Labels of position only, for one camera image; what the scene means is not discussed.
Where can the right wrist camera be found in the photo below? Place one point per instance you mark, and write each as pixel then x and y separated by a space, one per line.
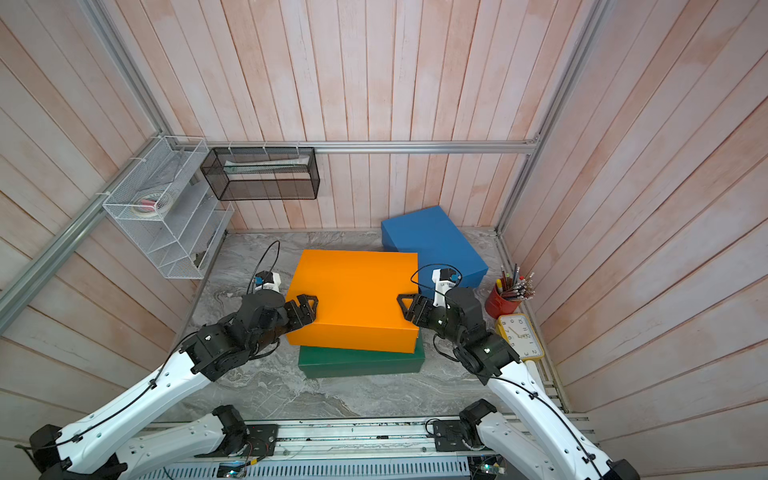
pixel 444 279

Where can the red pencil cup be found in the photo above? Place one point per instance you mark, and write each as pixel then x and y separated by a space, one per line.
pixel 497 306

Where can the black mesh wall basket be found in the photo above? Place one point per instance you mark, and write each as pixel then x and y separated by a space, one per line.
pixel 302 185

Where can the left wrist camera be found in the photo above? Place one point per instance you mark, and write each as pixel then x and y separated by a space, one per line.
pixel 266 280

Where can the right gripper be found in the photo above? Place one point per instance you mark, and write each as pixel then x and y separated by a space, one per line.
pixel 419 304

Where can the pencils bundle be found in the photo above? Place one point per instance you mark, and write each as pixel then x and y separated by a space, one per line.
pixel 515 285

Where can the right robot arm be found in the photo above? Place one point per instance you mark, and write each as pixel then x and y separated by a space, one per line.
pixel 556 449

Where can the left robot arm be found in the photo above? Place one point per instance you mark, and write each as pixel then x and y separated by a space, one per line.
pixel 90 445

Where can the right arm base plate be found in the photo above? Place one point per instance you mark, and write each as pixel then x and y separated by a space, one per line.
pixel 453 435

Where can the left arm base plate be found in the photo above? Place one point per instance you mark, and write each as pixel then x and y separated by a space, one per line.
pixel 254 441

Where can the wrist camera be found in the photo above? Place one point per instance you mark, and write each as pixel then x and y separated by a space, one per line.
pixel 266 280
pixel 444 279

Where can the tape roll in rack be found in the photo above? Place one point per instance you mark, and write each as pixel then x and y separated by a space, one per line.
pixel 152 204

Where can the blue shoebox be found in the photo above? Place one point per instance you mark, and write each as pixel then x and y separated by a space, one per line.
pixel 434 237

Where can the orange shoebox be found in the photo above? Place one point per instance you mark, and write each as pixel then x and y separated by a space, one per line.
pixel 357 300

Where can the white wire shelf rack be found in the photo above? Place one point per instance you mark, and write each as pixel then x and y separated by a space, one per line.
pixel 182 243

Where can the papers in black basket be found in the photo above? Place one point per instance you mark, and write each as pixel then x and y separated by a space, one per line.
pixel 291 165

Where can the green shoebox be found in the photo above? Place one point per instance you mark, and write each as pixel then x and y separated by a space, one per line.
pixel 317 363

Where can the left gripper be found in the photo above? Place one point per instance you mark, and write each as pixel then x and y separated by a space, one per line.
pixel 294 310

